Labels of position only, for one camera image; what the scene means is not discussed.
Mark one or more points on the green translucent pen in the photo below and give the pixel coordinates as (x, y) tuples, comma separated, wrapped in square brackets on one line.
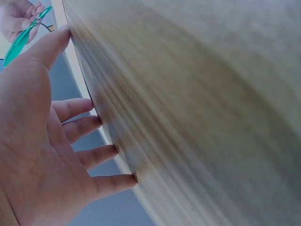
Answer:
[(20, 42)]

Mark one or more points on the person's right hand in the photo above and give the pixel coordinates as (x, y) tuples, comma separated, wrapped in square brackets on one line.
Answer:
[(11, 18)]

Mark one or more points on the person's left hand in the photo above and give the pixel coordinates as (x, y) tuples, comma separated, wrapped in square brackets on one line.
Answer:
[(28, 141)]

